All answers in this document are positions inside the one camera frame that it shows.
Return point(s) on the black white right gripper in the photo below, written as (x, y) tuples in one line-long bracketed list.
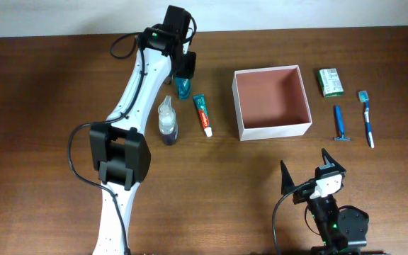
[(288, 183)]

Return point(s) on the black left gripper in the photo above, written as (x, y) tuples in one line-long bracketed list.
[(189, 70)]

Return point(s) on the green mouthwash bottle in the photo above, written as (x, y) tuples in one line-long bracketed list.
[(183, 87)]

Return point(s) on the blue disposable razor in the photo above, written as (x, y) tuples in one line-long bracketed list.
[(340, 125)]

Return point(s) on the blue foam soap dispenser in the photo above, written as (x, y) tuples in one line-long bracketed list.
[(168, 125)]

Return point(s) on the green white soap bar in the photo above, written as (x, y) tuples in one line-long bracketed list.
[(330, 83)]

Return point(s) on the blue white toothbrush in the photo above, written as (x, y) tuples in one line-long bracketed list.
[(363, 98)]

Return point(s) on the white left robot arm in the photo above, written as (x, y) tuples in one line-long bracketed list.
[(119, 149)]

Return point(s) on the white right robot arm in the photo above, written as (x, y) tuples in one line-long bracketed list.
[(342, 229)]

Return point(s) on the green red toothpaste tube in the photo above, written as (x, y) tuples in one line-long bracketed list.
[(201, 107)]

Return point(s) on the pink cardboard box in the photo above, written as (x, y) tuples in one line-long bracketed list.
[(270, 103)]

